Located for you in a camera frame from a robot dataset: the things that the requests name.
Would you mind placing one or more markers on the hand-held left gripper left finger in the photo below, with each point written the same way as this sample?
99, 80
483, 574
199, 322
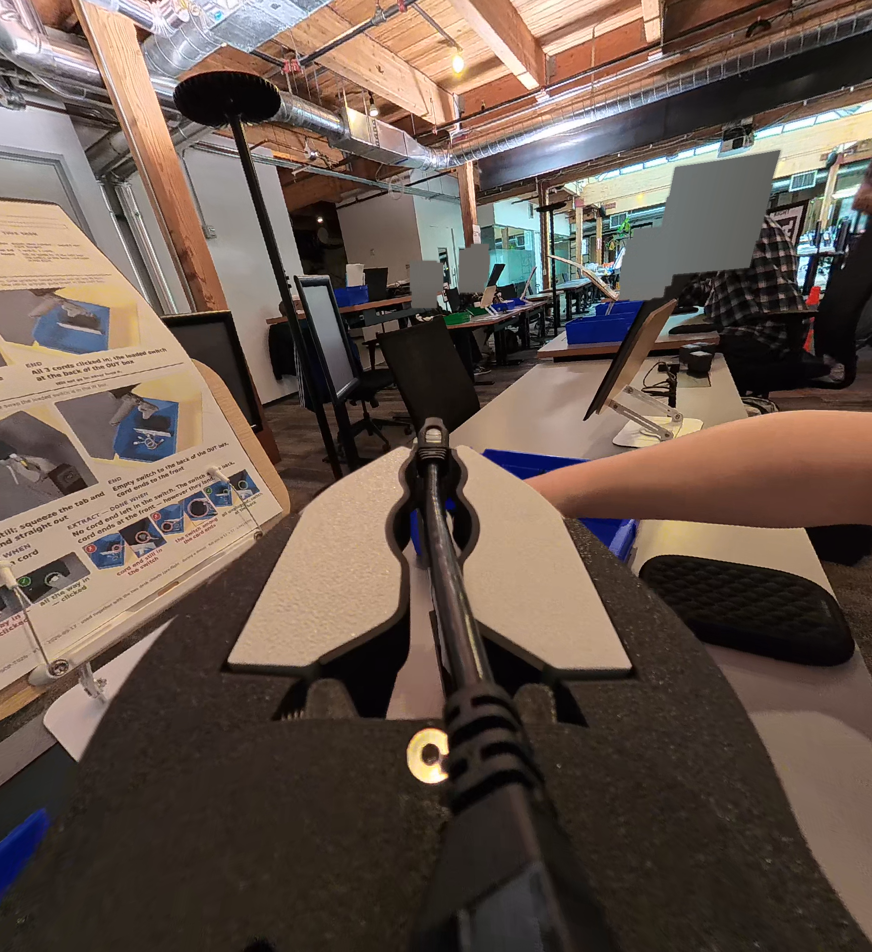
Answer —
310, 580

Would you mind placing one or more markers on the black pole with round top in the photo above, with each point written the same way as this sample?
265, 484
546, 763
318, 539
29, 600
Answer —
228, 97

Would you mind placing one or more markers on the dark rectangular table panel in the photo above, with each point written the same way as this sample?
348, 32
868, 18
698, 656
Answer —
5, 803

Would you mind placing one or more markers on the silver ventilation duct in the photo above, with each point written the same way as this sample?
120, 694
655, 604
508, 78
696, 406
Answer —
49, 52

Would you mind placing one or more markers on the white stand base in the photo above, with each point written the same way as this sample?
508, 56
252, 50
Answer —
87, 722

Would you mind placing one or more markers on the wooden pillar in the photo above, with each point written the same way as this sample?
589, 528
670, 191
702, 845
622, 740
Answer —
146, 149

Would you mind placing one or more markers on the person's right forearm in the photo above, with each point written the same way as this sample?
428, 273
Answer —
733, 469

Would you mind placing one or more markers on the black textured pad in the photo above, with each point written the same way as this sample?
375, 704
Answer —
748, 610

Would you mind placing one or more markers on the printed instruction poster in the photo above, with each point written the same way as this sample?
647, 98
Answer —
64, 387

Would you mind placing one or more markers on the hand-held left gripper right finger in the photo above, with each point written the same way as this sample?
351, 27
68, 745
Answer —
548, 588

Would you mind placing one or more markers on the black bag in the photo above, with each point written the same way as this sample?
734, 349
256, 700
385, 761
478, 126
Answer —
845, 543

